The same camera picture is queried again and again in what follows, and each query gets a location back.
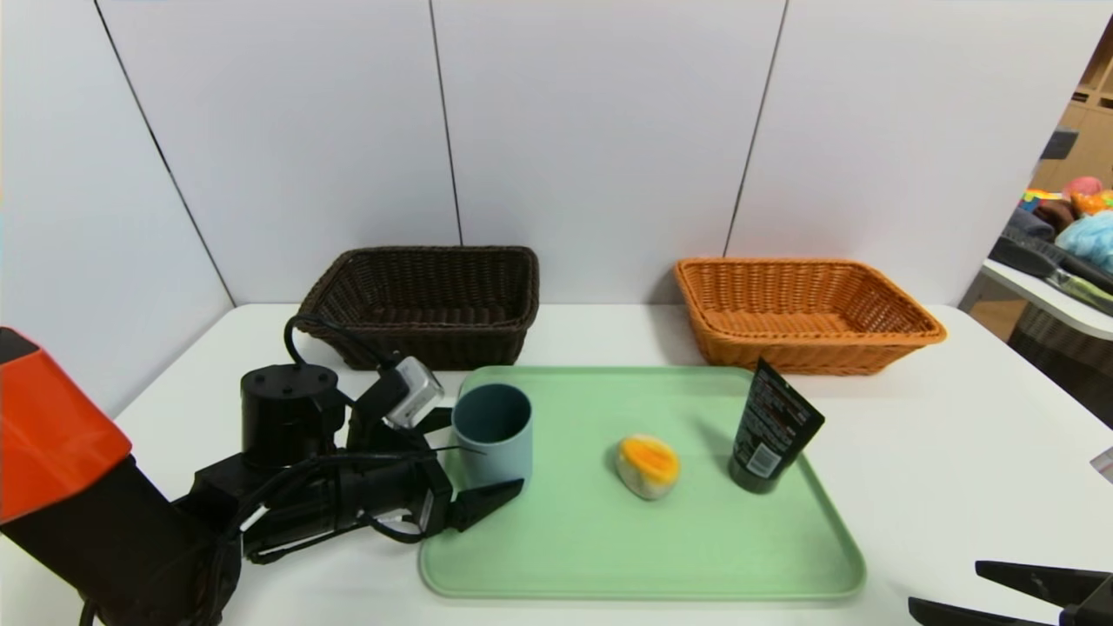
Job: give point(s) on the light blue cloth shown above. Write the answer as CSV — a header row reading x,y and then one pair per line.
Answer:
x,y
1091,242

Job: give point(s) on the grey sheet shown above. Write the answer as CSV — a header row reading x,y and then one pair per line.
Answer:
x,y
1104,465

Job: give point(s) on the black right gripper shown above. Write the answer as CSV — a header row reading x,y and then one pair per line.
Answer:
x,y
1075,594

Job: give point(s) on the dark grey box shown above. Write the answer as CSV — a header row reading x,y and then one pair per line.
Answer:
x,y
1058,143

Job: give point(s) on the black squeeze tube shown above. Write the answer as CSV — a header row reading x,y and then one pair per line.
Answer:
x,y
769,426

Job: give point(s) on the pink plush toy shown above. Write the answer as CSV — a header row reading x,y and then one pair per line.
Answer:
x,y
1083,186

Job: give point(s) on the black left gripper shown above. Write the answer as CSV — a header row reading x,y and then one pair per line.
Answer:
x,y
434,506

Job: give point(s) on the blue-grey plastic cup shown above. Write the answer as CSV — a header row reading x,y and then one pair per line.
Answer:
x,y
504,456

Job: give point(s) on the black flat object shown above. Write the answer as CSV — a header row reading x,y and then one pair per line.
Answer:
x,y
1026,256

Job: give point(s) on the orange wicker basket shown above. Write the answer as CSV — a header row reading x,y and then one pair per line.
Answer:
x,y
809,348

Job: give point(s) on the toy egg orange yolk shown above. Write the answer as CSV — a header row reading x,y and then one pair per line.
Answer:
x,y
648,465

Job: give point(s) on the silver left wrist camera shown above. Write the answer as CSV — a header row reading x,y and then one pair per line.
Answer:
x,y
416,391

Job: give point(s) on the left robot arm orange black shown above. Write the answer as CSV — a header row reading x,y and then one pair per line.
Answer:
x,y
52,435

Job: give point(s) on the light green plastic tray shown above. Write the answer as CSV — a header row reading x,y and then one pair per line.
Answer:
x,y
609,548

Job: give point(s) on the dark brown plush toy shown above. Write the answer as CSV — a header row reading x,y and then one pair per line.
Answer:
x,y
1054,214

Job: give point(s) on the dark brown wicker basket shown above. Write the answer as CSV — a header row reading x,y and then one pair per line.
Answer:
x,y
435,343

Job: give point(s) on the orange plush toy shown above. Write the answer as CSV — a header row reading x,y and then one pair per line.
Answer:
x,y
1094,203

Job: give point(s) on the wooden shelf unit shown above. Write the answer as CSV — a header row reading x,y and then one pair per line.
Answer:
x,y
1091,122

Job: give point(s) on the white side table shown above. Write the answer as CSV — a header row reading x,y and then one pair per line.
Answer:
x,y
1043,300

